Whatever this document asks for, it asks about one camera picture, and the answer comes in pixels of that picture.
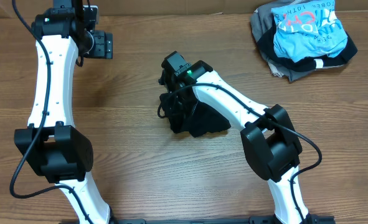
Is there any black folded garment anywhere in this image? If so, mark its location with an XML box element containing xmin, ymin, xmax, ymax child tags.
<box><xmin>257</xmin><ymin>27</ymin><xmax>357</xmax><ymax>72</ymax></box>

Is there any grey folded garment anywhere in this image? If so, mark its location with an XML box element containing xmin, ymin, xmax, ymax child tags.
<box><xmin>250</xmin><ymin>0</ymin><xmax>321</xmax><ymax>83</ymax></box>

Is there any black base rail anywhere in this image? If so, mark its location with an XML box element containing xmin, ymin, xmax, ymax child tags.
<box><xmin>59</xmin><ymin>215</ymin><xmax>337</xmax><ymax>224</ymax></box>

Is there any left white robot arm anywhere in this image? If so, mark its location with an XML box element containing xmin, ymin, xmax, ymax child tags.
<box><xmin>14</xmin><ymin>0</ymin><xmax>116</xmax><ymax>223</ymax></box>

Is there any light blue printed t-shirt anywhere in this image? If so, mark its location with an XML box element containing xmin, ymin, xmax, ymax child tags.
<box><xmin>271</xmin><ymin>0</ymin><xmax>348</xmax><ymax>62</ymax></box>

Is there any black t-shirt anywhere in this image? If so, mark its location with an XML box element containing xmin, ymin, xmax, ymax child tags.
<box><xmin>158</xmin><ymin>94</ymin><xmax>231</xmax><ymax>138</ymax></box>

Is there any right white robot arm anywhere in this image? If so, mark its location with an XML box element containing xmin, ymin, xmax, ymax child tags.
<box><xmin>158</xmin><ymin>51</ymin><xmax>311</xmax><ymax>223</ymax></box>

